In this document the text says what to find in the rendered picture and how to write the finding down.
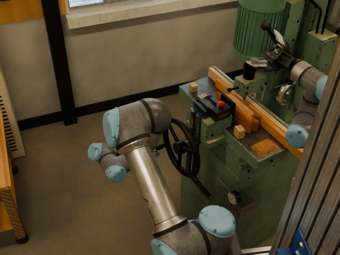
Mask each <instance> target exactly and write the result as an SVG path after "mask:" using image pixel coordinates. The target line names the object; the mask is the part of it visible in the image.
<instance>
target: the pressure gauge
mask: <svg viewBox="0 0 340 255"><path fill-rule="evenodd" d="M231 198H233V199H231ZM228 199H229V201H230V203H231V204H232V205H236V204H238V203H240V202H241V196H240V194H239V193H238V192H237V191H236V190H233V191H231V192H228Z"/></svg>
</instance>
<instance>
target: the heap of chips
mask: <svg viewBox="0 0 340 255"><path fill-rule="evenodd" d="M250 147H251V148H252V149H253V150H254V151H255V152H256V153H257V154H258V155H259V156H261V157H262V156H264V155H266V154H268V153H270V152H272V151H275V150H277V149H279V147H277V146H276V145H275V144H274V143H273V142H272V141H271V140H269V139H265V140H263V141H260V142H258V143H256V144H254V145H252V146H250Z"/></svg>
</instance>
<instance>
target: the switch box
mask: <svg viewBox="0 0 340 255"><path fill-rule="evenodd" d="M327 22H328V23H330V24H332V25H334V26H336V27H340V0H333V2H332V5H331V9H330V12H329V15H328V19H327Z"/></svg>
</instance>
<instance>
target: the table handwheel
mask: <svg viewBox="0 0 340 255"><path fill-rule="evenodd" d="M171 123H174V124H176V125H177V126H178V127H179V128H180V129H181V130H182V131H183V133H184V134H185V136H186V138H187V141H184V140H180V141H179V139H178V137H177V135H176V134H175V132H174V130H173V127H172V125H171V124H170V126H169V130H170V132H171V134H172V136H173V138H174V140H175V143H174V144H173V150H174V152H175V153H176V154H177V155H178V160H177V159H176V157H175V155H174V153H173V150H172V147H171V144H170V141H169V136H168V129H167V131H166V132H165V133H163V134H162V136H163V141H164V143H167V146H166V147H165V148H166V151H167V154H168V156H169V158H170V160H171V162H172V163H173V165H174V166H175V168H176V169H177V170H178V171H179V172H180V173H181V174H182V175H183V176H185V177H187V178H193V177H195V176H197V175H198V173H199V170H200V155H199V150H198V147H197V144H196V142H195V138H194V137H193V135H192V133H191V132H190V130H189V129H188V127H187V126H186V125H185V124H184V123H183V122H182V121H181V120H180V119H178V118H177V117H173V116H172V120H171ZM190 148H191V149H190ZM186 152H190V153H192V154H193V159H194V167H193V171H191V172H189V171H187V170H185V169H184V168H183V167H182V166H181V160H182V154H183V153H186Z"/></svg>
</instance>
